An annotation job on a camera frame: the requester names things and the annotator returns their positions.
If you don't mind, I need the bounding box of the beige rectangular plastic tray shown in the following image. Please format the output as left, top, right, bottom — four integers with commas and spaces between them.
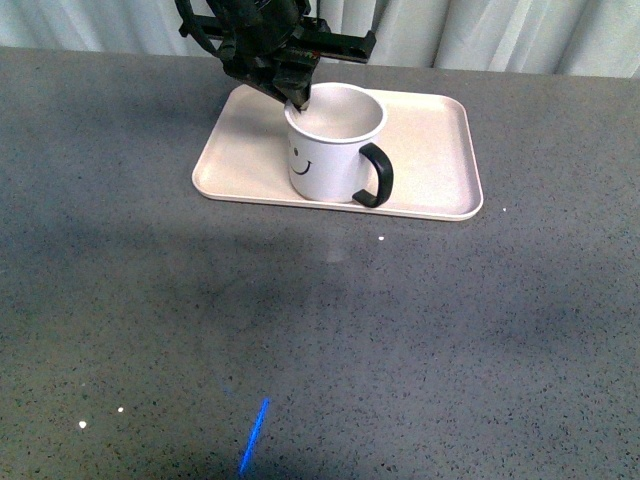
192, 86, 484, 221

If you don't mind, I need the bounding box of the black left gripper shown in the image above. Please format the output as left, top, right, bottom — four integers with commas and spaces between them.
175, 1, 376, 111

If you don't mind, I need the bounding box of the white smiley face mug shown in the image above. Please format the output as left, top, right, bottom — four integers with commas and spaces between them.
284, 82, 394, 208

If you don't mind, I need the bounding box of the pale grey pleated curtain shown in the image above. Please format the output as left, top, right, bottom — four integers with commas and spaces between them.
1, 0, 639, 79

